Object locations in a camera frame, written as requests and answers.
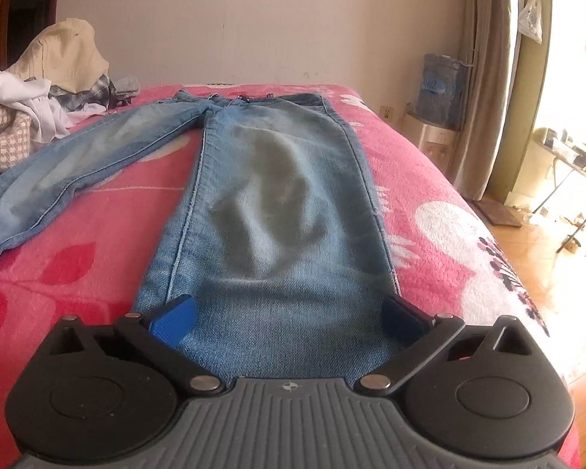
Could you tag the hanging plastic bag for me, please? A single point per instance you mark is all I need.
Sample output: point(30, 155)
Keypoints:
point(532, 19)

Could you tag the wall socket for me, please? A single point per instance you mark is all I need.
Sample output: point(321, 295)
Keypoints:
point(386, 112)

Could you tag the grey plaid shirt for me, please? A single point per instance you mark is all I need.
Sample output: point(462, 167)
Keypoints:
point(90, 95)

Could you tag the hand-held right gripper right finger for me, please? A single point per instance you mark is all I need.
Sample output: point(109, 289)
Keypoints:
point(400, 320)

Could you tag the white shirt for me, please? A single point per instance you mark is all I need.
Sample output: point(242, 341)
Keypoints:
point(24, 95)

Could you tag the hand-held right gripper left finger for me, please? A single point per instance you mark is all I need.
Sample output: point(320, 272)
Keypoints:
point(173, 320)

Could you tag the folding table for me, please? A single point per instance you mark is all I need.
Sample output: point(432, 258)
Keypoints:
point(564, 156)

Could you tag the white water dispenser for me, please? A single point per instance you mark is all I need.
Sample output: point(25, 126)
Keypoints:
point(432, 144)

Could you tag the pink floral blanket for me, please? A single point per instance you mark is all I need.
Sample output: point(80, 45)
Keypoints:
point(97, 234)

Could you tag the beige garment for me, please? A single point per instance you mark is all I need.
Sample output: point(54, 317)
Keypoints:
point(63, 53)

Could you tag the blue jeans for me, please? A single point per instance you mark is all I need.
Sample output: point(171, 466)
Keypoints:
point(273, 215)

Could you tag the beige curtain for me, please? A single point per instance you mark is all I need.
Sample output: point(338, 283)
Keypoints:
point(488, 83)

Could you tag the dark floor mat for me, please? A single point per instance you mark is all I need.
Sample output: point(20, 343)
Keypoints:
point(498, 212)

